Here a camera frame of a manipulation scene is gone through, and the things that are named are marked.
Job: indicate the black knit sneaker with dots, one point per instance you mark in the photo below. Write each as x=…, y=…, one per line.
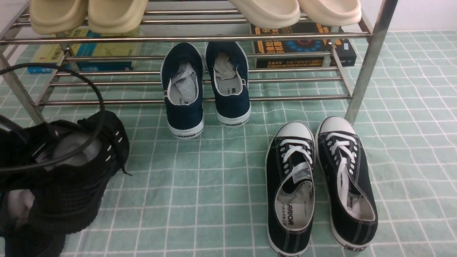
x=20, y=239
x=64, y=198

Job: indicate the silver metal shoe rack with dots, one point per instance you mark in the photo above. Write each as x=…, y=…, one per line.
x=160, y=30

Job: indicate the navy slip-on shoe right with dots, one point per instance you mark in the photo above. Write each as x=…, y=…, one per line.
x=227, y=65

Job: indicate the navy slip-on shoe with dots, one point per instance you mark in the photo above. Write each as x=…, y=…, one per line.
x=227, y=65
x=182, y=74

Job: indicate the black canvas sneaker left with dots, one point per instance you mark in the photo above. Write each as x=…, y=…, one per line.
x=290, y=187

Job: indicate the black canvas sneaker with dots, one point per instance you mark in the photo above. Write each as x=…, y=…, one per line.
x=290, y=187
x=343, y=161

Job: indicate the navy slip-on shoe left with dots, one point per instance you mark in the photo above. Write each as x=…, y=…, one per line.
x=182, y=74

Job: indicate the black canvas sneaker right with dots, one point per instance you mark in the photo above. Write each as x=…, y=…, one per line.
x=343, y=161

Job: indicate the cream foam slipper left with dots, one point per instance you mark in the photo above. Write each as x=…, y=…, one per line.
x=269, y=13

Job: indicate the cream foam slipper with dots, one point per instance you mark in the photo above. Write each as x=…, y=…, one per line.
x=269, y=13
x=332, y=12

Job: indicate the yellow and blue book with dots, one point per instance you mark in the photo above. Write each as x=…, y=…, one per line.
x=52, y=53

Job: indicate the black box with orange print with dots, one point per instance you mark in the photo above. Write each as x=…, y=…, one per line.
x=292, y=53

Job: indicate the cream foam slipper right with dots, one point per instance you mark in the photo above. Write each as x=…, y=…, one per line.
x=332, y=12

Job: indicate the yellow foam slipper right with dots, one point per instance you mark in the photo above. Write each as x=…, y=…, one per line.
x=115, y=16

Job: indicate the yellow foam slipper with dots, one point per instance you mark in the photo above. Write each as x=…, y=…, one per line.
x=115, y=16
x=55, y=16

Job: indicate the yellow foam slipper left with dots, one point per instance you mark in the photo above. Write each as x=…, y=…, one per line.
x=55, y=16

